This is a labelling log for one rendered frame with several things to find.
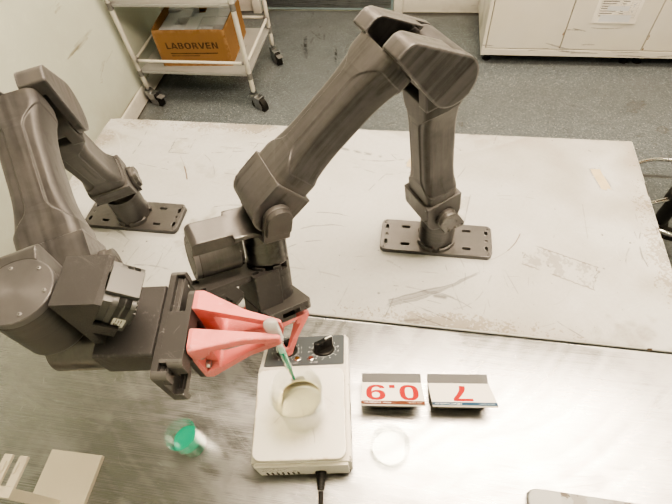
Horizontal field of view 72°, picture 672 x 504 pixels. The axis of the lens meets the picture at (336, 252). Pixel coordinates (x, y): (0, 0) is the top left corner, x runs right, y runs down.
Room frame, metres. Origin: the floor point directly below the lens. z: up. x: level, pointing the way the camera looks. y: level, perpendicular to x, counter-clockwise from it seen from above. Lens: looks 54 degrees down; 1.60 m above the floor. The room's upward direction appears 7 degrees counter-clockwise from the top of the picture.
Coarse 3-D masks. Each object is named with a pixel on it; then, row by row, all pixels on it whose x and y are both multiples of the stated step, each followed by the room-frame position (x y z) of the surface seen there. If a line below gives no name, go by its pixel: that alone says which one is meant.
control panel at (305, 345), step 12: (312, 336) 0.32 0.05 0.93; (324, 336) 0.32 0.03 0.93; (336, 336) 0.32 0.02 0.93; (300, 348) 0.30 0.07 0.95; (312, 348) 0.29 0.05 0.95; (336, 348) 0.29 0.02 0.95; (276, 360) 0.28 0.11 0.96; (300, 360) 0.27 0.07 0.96; (312, 360) 0.27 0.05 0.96; (324, 360) 0.27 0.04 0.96; (336, 360) 0.26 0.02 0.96
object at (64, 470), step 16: (0, 464) 0.16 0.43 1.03; (16, 464) 0.15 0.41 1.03; (48, 464) 0.18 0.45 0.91; (64, 464) 0.18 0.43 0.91; (80, 464) 0.18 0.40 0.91; (96, 464) 0.17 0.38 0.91; (0, 480) 0.14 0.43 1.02; (16, 480) 0.14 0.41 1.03; (48, 480) 0.16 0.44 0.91; (64, 480) 0.16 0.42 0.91; (80, 480) 0.15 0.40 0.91; (0, 496) 0.12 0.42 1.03; (16, 496) 0.12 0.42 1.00; (32, 496) 0.13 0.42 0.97; (48, 496) 0.14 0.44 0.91; (64, 496) 0.14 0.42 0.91; (80, 496) 0.13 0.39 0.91
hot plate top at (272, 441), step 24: (264, 384) 0.23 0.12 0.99; (336, 384) 0.22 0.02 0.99; (264, 408) 0.20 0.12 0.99; (336, 408) 0.19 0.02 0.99; (264, 432) 0.17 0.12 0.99; (288, 432) 0.16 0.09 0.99; (312, 432) 0.16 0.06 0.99; (336, 432) 0.16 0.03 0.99; (264, 456) 0.14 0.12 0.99; (288, 456) 0.14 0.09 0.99; (312, 456) 0.13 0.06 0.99; (336, 456) 0.13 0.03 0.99
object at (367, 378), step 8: (368, 376) 0.26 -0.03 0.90; (376, 376) 0.25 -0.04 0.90; (384, 376) 0.25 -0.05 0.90; (392, 376) 0.25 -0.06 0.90; (400, 376) 0.25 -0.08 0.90; (408, 376) 0.25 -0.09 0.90; (416, 376) 0.25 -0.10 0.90; (416, 384) 0.23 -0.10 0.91; (376, 400) 0.21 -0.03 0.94; (424, 400) 0.20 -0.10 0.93
